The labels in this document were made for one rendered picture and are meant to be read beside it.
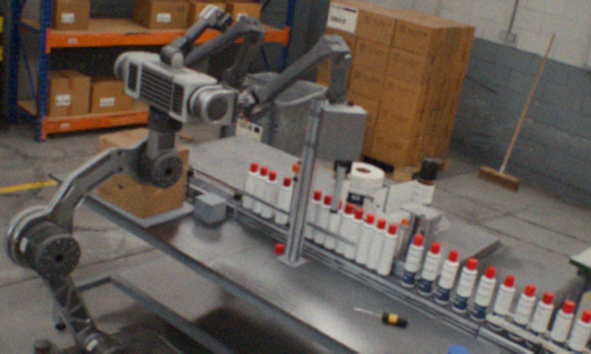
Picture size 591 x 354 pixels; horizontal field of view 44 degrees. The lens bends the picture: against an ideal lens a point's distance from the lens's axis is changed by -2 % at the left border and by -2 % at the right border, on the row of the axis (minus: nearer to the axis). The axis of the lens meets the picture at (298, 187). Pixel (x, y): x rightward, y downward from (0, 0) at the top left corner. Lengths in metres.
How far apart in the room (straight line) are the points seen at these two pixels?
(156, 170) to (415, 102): 3.89
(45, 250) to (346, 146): 1.13
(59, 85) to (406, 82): 2.93
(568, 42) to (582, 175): 1.24
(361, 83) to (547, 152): 1.98
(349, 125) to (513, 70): 4.92
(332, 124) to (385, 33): 3.84
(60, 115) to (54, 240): 3.96
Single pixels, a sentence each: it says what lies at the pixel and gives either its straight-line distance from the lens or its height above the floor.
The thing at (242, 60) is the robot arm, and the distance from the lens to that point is 3.24.
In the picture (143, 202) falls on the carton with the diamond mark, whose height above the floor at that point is 0.93.
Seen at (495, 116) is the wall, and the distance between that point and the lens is 7.65.
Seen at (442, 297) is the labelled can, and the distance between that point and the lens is 2.76.
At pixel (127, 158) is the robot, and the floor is 1.16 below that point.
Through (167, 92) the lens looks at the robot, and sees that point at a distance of 2.69.
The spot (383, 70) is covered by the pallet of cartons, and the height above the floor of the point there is 0.92.
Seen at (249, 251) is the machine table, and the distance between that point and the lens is 2.98.
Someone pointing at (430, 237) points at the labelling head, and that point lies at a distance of 2.85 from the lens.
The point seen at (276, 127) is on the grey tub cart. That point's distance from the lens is 5.43.
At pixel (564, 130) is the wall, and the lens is 7.32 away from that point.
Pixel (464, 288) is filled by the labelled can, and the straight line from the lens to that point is 2.70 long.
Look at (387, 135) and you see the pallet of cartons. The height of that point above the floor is 0.38.
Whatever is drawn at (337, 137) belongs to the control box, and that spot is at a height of 1.38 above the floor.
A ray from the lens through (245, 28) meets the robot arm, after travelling 3.01.
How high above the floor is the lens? 2.15
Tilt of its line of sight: 21 degrees down
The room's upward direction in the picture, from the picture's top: 10 degrees clockwise
